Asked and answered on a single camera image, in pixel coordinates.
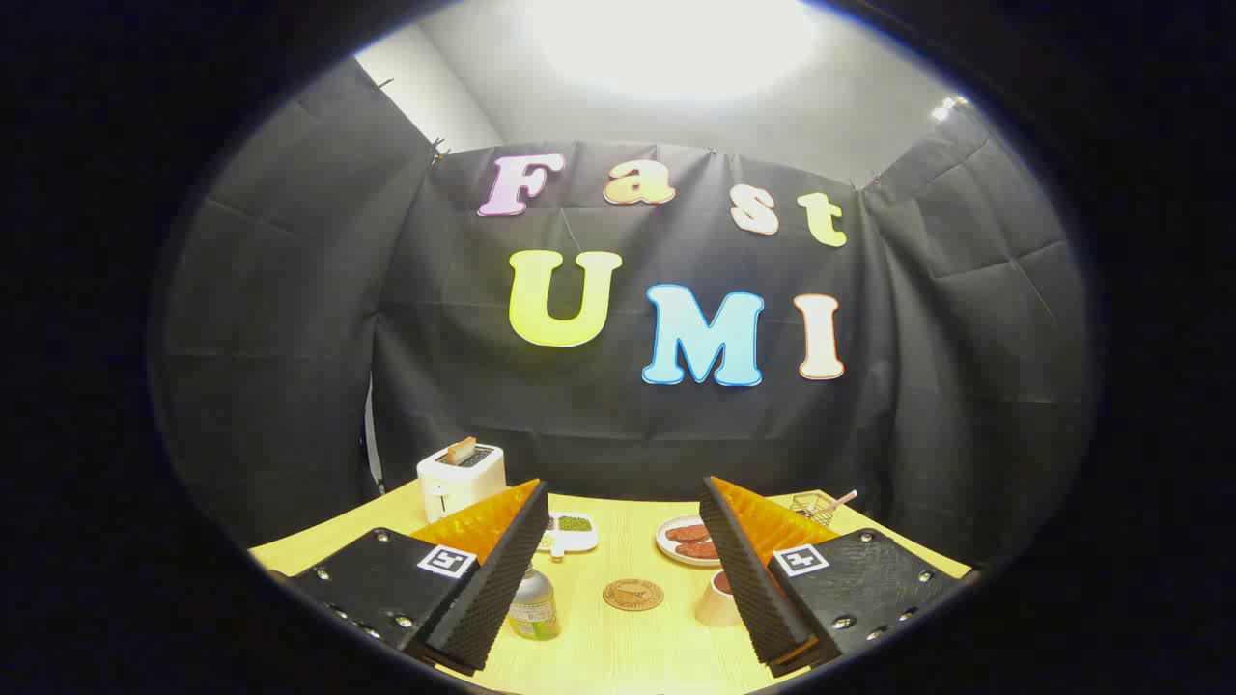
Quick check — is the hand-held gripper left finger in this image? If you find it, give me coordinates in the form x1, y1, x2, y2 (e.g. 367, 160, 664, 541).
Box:
288, 478, 549, 676

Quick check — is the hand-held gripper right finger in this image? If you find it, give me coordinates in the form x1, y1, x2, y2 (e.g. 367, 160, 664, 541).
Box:
699, 475, 969, 679

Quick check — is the cream cup wooden handle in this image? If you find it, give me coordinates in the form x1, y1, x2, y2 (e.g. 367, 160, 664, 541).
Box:
695, 570, 743, 628

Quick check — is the silver bottle green label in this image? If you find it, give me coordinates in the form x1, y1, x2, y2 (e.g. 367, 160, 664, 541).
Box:
509, 566, 561, 642

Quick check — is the round cork coaster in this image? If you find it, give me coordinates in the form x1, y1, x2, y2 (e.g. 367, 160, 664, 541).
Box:
603, 577, 665, 612

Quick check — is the white oval plate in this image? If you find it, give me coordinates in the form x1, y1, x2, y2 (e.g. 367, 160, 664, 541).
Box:
656, 514, 723, 567

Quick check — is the white divided dish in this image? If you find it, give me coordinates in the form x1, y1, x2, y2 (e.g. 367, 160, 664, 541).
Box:
537, 512, 599, 559

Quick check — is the white toaster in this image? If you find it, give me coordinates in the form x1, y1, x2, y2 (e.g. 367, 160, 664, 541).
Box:
417, 443, 507, 524

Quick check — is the wooden table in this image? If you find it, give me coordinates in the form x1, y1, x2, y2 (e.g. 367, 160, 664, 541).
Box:
249, 480, 971, 695

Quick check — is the gold wire holder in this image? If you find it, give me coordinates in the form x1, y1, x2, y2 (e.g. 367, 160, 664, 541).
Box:
790, 490, 839, 528

